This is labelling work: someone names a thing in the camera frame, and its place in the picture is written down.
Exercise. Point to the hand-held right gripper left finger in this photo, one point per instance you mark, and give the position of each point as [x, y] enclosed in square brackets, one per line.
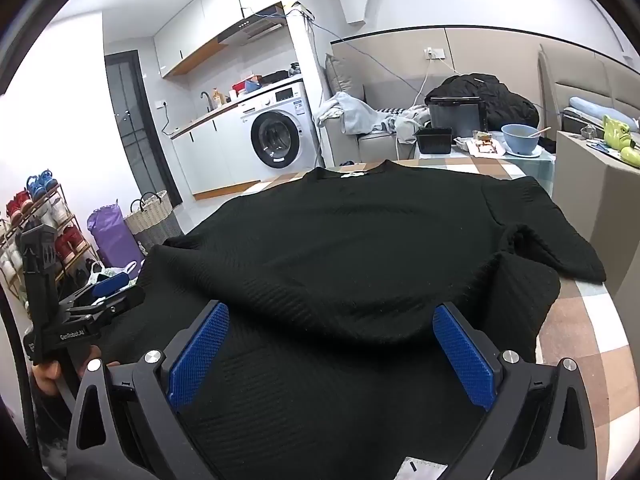
[197, 355]

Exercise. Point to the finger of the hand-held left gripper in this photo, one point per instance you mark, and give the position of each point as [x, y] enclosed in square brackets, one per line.
[110, 284]
[120, 302]

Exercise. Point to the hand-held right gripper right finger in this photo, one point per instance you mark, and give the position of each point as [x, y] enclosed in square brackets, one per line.
[462, 365]

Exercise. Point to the black knit sweater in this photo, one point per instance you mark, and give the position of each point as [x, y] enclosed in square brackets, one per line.
[350, 260]

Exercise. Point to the pile of dark clothes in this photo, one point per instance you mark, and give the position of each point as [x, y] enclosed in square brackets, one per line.
[505, 100]

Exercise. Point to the grey clothes pile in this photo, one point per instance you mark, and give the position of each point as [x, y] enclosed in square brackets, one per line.
[360, 115]

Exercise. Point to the person's left hand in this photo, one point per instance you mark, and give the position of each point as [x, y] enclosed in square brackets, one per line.
[47, 376]

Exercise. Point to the white plastic bag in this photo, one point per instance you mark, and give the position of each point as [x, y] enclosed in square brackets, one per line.
[102, 272]

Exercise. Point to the wooden shoe rack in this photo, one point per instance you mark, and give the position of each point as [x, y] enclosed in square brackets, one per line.
[75, 255]

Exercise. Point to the purple bag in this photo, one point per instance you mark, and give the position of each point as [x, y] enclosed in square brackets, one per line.
[112, 237]

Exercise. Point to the group of shoes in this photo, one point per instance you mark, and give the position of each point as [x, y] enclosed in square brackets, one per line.
[70, 242]

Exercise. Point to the woven basket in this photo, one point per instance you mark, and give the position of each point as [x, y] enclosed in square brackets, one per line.
[152, 220]

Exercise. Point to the checked tablecloth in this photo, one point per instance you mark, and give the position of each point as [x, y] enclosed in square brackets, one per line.
[575, 360]

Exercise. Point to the dark glass door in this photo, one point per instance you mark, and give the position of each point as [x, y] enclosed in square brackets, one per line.
[137, 130]

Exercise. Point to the white kitchen counter cabinets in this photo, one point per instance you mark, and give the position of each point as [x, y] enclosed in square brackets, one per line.
[215, 155]

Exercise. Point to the black faucet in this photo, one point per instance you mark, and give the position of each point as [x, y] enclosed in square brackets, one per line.
[206, 99]

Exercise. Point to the cardboard box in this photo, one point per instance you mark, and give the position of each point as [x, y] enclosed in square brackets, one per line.
[590, 195]

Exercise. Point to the orange bottle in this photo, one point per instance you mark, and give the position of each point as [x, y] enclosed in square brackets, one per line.
[217, 99]

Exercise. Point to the food box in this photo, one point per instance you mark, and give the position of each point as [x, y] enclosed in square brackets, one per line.
[485, 147]

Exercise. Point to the white washing machine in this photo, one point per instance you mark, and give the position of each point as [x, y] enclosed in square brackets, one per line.
[277, 140]

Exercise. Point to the black plastic tray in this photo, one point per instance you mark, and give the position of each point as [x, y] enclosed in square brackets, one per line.
[434, 141]

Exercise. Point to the blue bowl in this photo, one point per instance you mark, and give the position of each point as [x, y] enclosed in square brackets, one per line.
[517, 140]

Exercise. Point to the red box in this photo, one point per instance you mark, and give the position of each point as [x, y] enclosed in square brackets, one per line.
[245, 86]

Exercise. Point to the wooden spoon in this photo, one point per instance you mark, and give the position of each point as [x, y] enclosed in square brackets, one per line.
[540, 132]

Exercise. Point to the black monitor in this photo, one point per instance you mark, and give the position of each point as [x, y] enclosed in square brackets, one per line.
[457, 117]

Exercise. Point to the white upper cabinets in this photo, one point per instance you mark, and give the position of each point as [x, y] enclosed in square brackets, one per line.
[200, 25]

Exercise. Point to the green toy figure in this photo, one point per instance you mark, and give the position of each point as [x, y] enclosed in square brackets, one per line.
[620, 135]

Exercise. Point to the light blue pillow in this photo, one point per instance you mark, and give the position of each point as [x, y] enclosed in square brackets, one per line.
[595, 107]

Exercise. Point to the range hood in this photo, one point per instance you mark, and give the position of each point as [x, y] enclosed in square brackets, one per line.
[255, 25]

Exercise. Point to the beige sofa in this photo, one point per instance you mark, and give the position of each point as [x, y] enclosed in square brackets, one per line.
[350, 85]

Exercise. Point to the beige bed headboard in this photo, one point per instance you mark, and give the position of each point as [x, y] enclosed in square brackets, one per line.
[575, 75]

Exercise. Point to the wall outlet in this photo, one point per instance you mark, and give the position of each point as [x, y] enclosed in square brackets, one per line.
[435, 53]

